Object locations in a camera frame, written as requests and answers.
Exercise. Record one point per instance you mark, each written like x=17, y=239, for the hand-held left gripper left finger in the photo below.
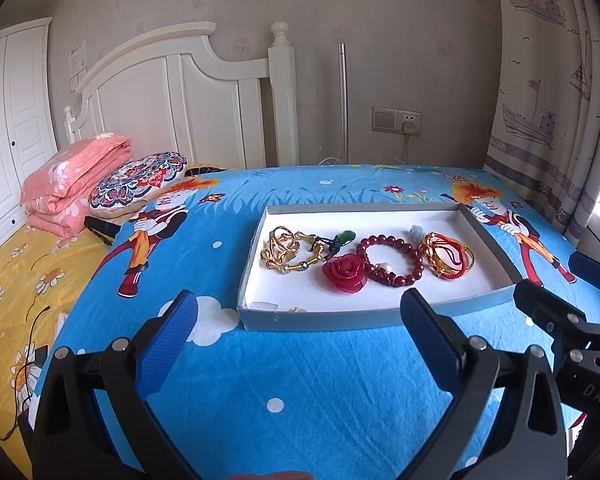
x=170, y=340

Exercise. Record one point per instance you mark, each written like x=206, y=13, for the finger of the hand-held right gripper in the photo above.
x=592, y=270
x=540, y=300

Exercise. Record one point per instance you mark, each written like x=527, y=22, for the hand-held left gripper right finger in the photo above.
x=430, y=335

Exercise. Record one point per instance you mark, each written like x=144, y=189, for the plain gold bangle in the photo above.
x=472, y=258

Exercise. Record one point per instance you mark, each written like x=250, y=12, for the white pearl bead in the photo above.
x=384, y=267

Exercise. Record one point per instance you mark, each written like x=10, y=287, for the red rose ornament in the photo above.
x=345, y=272

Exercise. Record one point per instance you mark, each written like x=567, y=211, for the grey tray with white inside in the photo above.
x=380, y=220

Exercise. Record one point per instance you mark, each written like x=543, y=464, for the person's left hand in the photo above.
x=270, y=476

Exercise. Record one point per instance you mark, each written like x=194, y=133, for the blue cartoon printed bedsheet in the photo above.
x=305, y=385

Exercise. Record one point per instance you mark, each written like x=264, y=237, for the mandala patterned pillow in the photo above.
x=135, y=180

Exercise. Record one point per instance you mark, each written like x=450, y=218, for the yellow floral bedsheet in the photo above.
x=10, y=280

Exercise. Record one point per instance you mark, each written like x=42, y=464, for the ship printed curtain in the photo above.
x=545, y=85

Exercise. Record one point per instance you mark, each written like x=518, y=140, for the folded pink quilt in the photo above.
x=70, y=175

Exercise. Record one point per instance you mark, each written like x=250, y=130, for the white plug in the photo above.
x=411, y=129

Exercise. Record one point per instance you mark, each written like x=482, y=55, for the white wooden headboard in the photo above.
x=215, y=115

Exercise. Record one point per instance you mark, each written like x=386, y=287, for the silver metal pole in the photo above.
x=343, y=100

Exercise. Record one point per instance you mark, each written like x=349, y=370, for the white wardrobe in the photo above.
x=15, y=120

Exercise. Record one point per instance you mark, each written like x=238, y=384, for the grey wall socket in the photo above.
x=410, y=117

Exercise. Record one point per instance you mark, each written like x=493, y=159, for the grey wall switch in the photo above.
x=384, y=119

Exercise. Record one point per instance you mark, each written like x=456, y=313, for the white paper wall notice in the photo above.
x=78, y=67

